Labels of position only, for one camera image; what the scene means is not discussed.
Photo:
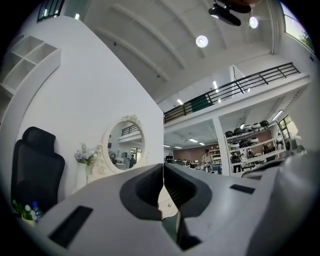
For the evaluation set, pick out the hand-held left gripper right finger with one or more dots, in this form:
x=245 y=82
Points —
x=225 y=212

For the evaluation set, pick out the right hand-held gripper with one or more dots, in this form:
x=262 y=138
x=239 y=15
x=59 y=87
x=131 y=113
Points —
x=290 y=190

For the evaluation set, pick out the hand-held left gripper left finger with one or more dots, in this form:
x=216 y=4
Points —
x=105 y=225

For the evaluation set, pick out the white dressing table drawer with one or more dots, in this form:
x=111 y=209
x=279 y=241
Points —
x=166 y=201

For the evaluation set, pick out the white dressing table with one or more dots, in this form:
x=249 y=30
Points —
x=100 y=170

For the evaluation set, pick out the white ceramic vase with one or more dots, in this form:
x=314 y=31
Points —
x=80 y=177

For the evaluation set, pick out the white storage rack with helmets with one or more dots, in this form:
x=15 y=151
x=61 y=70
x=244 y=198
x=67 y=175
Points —
x=252 y=147

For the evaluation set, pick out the clear water bottle blue cap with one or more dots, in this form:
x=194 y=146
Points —
x=37 y=212

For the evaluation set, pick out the pale artificial flower bouquet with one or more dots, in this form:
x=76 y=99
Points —
x=85 y=155

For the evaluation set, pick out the small potted plant white flowers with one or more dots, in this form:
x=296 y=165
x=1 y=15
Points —
x=25 y=212

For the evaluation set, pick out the black office chair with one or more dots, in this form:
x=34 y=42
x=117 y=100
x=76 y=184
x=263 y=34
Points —
x=37 y=170

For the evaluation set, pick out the green banner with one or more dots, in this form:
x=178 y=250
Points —
x=200 y=104

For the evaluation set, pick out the black metal balcony railing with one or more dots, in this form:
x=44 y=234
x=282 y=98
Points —
x=240 y=83

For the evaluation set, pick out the round ceiling lamp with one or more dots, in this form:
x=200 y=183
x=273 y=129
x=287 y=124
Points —
x=202 y=41
x=253 y=22

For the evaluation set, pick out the white wall cubby shelf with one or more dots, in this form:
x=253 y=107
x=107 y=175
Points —
x=30 y=62

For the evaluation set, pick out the black head-worn camera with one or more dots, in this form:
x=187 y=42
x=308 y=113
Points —
x=225 y=13

